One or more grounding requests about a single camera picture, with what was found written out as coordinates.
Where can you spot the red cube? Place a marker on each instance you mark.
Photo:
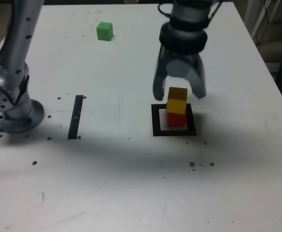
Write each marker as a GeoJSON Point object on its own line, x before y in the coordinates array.
{"type": "Point", "coordinates": [176, 120]}

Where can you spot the white background frame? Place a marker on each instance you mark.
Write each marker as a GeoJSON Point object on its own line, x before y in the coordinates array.
{"type": "Point", "coordinates": [248, 9]}

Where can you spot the black tape strip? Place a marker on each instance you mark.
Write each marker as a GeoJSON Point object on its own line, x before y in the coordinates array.
{"type": "Point", "coordinates": [75, 116]}

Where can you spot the yellow cube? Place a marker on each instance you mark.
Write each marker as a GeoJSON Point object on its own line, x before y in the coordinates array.
{"type": "Point", "coordinates": [176, 105]}

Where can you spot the black tape square outline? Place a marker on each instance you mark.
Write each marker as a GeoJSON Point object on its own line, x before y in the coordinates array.
{"type": "Point", "coordinates": [155, 120]}

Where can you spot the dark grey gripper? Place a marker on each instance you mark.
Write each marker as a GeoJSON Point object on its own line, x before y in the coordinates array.
{"type": "Point", "coordinates": [182, 56]}

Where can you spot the green cube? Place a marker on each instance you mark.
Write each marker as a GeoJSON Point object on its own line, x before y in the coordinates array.
{"type": "Point", "coordinates": [104, 31]}

